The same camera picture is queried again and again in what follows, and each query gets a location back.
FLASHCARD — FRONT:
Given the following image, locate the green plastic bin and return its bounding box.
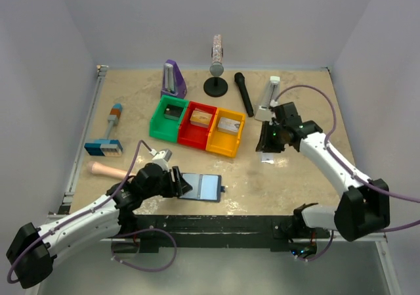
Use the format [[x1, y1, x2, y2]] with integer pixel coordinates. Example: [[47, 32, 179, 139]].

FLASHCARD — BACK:
[[149, 95, 189, 143]]

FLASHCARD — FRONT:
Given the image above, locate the black handheld microphone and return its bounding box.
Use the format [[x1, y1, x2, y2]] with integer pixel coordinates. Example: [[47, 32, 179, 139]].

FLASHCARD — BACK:
[[234, 72, 254, 118]]

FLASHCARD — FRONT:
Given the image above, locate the glitter microphone on stand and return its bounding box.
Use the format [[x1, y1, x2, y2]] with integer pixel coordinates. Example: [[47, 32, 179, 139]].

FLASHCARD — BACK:
[[209, 34, 224, 77]]

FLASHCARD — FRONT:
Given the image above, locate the purple metronome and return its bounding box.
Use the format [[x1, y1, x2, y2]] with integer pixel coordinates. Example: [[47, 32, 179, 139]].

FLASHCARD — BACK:
[[160, 59, 187, 99]]

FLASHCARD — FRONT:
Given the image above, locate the black card stack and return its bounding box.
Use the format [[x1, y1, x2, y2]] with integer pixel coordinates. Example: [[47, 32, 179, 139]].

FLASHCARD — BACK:
[[163, 104, 184, 121]]

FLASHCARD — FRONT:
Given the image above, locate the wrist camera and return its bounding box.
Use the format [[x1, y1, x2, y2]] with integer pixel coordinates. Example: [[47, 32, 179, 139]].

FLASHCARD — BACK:
[[269, 100, 279, 112], [152, 149, 172, 171]]

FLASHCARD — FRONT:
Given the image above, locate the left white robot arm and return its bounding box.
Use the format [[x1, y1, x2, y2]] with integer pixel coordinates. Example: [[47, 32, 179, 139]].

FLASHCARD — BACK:
[[6, 163, 192, 289]]

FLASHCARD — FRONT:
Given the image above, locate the blue toy block hammer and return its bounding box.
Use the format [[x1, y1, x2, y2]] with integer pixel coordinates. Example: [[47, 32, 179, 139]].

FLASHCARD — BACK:
[[84, 103, 123, 157]]

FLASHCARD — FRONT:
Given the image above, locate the white silver credit card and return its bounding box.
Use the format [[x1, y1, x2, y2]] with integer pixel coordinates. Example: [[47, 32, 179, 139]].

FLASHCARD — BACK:
[[261, 153, 274, 164]]

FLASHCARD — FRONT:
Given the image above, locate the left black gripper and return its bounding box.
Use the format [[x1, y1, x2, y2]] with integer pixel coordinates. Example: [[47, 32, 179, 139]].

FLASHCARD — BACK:
[[142, 166, 192, 200]]

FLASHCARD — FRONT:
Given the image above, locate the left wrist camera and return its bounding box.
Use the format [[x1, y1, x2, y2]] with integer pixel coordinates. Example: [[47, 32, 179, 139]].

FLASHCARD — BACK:
[[152, 149, 172, 171]]

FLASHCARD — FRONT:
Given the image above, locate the red plastic bin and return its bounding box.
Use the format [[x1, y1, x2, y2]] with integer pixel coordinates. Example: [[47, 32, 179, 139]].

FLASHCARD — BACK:
[[177, 101, 217, 150]]

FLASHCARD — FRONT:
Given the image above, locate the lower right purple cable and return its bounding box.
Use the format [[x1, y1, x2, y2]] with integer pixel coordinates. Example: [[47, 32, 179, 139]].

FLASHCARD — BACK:
[[293, 227, 335, 263]]

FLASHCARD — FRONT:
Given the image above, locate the white card stack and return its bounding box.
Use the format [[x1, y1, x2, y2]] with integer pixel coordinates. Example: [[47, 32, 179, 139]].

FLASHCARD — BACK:
[[217, 117, 241, 135]]

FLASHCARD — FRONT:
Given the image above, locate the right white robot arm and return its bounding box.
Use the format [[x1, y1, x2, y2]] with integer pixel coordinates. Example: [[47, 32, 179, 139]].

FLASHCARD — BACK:
[[256, 102, 390, 242]]

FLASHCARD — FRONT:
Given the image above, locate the black round microphone stand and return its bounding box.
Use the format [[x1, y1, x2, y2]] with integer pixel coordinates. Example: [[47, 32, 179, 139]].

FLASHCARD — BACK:
[[203, 77, 228, 97]]

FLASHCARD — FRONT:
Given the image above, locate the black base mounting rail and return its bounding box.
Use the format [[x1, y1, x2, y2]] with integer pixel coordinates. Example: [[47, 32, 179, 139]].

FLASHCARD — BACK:
[[97, 214, 331, 254]]

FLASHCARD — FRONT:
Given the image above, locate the white metronome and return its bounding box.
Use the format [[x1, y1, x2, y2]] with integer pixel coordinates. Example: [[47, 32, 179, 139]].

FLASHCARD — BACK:
[[254, 76, 280, 122]]

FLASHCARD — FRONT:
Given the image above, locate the navy blue card holder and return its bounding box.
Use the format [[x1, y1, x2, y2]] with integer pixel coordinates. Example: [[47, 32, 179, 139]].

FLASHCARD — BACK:
[[179, 173, 225, 202]]

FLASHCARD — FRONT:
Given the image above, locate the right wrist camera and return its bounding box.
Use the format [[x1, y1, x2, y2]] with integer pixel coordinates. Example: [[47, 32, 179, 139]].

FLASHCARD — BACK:
[[269, 100, 279, 112]]

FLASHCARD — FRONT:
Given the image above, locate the orange card stack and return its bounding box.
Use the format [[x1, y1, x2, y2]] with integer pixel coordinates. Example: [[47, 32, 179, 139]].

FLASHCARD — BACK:
[[190, 109, 212, 127]]

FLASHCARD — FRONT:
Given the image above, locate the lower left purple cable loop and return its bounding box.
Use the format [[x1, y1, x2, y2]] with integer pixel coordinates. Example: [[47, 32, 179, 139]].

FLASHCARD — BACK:
[[110, 227, 177, 272]]

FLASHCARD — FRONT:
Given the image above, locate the yellow plastic bin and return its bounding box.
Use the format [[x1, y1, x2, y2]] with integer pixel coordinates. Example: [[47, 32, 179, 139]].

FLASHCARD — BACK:
[[205, 108, 245, 158]]

